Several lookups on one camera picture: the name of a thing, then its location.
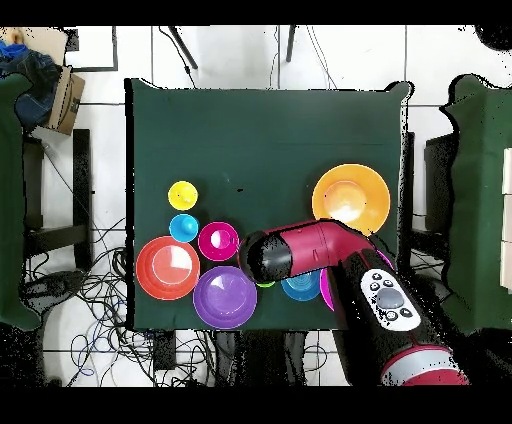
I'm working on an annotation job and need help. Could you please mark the small crimson bowl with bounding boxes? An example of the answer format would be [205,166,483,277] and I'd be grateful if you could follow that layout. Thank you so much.
[197,221,241,263]

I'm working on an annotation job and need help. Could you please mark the dark green tablecloth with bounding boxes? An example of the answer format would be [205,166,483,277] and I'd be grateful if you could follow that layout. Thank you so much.
[124,77,415,333]

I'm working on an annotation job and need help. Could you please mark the blue cup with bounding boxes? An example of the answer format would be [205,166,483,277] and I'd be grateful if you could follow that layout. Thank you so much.
[168,213,200,244]

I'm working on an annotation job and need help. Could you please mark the yellow cup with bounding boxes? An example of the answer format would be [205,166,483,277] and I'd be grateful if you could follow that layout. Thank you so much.
[167,180,200,212]

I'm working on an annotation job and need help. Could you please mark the blue bowl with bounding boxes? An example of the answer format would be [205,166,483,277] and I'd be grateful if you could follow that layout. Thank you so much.
[280,269,322,302]

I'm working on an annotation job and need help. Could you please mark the purple bowl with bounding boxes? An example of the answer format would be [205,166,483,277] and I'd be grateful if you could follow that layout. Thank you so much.
[192,265,259,331]

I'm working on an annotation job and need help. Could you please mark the large orange bowl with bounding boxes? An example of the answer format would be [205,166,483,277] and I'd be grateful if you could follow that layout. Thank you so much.
[310,162,392,238]

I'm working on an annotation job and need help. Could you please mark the large pink bowl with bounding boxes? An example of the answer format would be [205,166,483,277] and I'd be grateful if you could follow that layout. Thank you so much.
[318,248,396,312]

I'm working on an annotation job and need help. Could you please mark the red-orange bowl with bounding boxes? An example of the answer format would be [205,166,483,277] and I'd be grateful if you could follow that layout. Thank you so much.
[135,235,202,302]

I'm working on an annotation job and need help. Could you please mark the black tripod leg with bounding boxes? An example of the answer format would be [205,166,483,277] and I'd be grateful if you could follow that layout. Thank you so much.
[167,25,199,70]
[285,25,298,63]

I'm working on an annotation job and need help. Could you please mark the brown cardboard box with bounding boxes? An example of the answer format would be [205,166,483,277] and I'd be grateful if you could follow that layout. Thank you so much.
[41,65,86,136]

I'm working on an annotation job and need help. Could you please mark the dark green side cloth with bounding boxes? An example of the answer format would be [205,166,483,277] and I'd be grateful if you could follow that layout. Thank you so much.
[437,73,512,337]
[0,73,41,331]

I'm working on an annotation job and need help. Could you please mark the blue fabric bundle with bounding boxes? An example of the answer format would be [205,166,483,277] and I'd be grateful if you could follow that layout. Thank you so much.
[0,41,61,131]

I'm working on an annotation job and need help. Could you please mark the tangle of floor cables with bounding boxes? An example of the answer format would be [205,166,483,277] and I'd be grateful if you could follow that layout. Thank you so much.
[23,217,217,387]

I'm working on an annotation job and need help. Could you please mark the black stool frame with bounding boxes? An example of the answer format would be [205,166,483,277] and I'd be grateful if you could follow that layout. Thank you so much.
[21,128,94,273]

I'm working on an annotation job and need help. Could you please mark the black pedestal foot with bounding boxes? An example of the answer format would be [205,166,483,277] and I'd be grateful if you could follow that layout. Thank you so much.
[19,269,87,309]

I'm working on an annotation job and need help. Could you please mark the white panel black frame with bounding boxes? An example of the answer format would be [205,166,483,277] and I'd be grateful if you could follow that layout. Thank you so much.
[63,25,119,73]

